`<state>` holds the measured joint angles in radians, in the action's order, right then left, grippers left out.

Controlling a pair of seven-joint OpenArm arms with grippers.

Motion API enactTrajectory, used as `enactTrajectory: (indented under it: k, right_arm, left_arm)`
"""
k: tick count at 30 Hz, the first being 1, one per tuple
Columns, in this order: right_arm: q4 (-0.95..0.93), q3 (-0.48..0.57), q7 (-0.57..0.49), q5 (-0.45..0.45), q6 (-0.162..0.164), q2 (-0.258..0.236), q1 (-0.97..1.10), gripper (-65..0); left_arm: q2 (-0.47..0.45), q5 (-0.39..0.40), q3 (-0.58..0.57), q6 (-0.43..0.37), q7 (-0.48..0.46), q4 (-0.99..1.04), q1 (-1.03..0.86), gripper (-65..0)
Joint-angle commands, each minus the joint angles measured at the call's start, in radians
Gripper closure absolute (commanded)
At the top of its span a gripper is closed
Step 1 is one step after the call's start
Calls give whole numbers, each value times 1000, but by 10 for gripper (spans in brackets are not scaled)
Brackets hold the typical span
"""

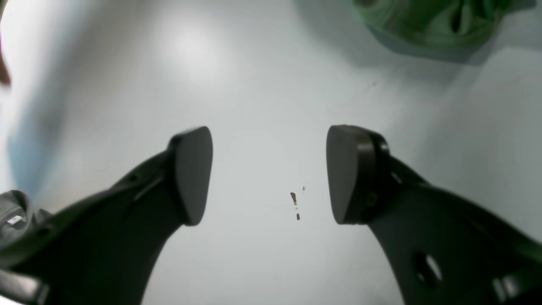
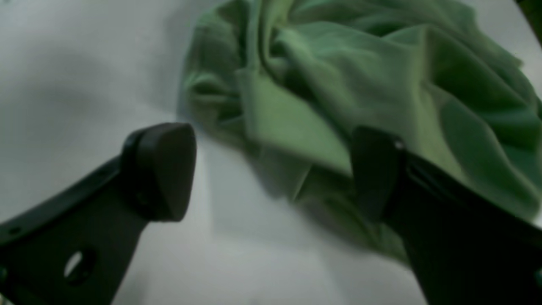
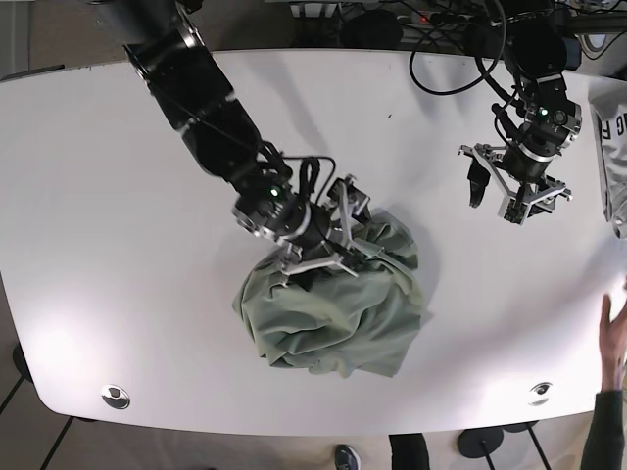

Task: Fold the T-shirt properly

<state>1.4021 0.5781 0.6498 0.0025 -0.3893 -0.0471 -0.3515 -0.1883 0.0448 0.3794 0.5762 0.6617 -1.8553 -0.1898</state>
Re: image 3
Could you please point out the silver table grommet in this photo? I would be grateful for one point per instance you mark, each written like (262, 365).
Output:
(115, 397)
(539, 394)

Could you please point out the left silver table grommet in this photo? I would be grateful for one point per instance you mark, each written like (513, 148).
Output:
(115, 397)

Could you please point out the person's dark sleeve forearm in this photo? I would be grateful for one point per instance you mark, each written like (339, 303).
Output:
(604, 447)

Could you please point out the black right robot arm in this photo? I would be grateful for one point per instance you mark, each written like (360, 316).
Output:
(168, 53)

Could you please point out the right silver table grommet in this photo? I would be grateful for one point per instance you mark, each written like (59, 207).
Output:
(539, 394)

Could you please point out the person's bare hand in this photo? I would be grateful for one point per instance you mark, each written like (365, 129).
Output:
(612, 345)

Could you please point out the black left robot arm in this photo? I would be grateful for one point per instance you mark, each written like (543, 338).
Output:
(522, 54)

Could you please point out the person's black trouser leg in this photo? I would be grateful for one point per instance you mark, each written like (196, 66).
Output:
(409, 452)

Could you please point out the blue shoe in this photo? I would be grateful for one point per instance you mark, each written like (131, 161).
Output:
(346, 458)

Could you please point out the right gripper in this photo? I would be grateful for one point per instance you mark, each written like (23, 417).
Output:
(310, 236)

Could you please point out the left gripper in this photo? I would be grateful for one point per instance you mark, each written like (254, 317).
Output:
(536, 122)

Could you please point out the black round stand base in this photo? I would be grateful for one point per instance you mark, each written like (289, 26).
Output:
(480, 442)

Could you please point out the sage green polo shirt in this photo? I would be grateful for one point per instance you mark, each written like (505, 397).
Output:
(331, 321)

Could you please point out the grey T-shirt black lettering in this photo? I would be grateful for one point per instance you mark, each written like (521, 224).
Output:
(608, 112)

